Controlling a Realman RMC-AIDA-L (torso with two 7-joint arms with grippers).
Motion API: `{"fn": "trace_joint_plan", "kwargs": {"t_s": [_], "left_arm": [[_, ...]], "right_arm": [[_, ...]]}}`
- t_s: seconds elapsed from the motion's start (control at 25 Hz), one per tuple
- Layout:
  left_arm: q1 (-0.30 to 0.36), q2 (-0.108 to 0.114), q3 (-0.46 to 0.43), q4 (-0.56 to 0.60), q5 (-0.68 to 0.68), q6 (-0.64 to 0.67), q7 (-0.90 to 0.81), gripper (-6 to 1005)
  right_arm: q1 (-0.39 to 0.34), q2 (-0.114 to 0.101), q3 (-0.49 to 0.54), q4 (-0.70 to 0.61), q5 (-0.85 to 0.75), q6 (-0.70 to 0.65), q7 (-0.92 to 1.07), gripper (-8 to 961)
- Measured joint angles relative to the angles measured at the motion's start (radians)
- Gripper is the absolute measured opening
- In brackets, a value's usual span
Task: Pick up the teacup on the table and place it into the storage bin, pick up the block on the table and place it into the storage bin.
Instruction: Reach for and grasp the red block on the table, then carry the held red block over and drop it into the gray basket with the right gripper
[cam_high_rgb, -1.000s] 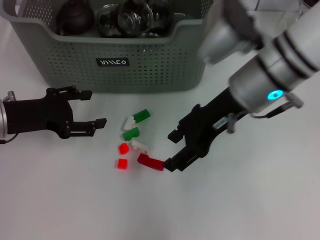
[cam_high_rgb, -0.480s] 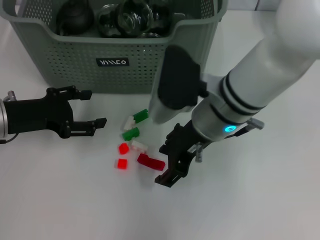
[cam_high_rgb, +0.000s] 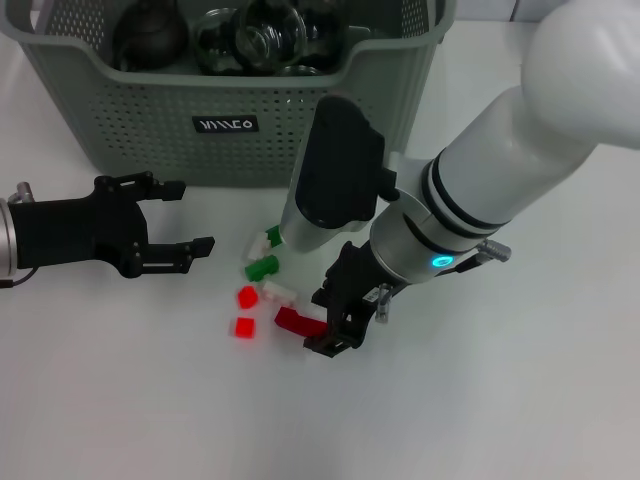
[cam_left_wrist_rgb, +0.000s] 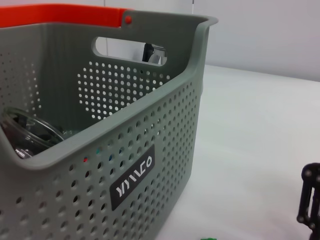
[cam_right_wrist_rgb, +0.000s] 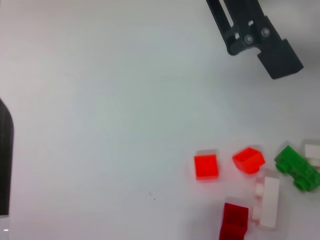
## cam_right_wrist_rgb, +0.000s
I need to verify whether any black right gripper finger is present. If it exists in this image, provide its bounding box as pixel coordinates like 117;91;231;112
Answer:
0;97;15;216

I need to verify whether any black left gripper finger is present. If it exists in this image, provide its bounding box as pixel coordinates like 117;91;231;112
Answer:
206;0;305;80

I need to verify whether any small red toy brick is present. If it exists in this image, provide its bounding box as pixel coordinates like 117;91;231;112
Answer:
231;147;266;175
193;149;221;181

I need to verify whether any dark red brick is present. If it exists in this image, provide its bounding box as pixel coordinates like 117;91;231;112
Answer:
218;202;250;240

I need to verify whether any green toy brick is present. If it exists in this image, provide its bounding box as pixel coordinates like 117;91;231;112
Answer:
274;145;320;193

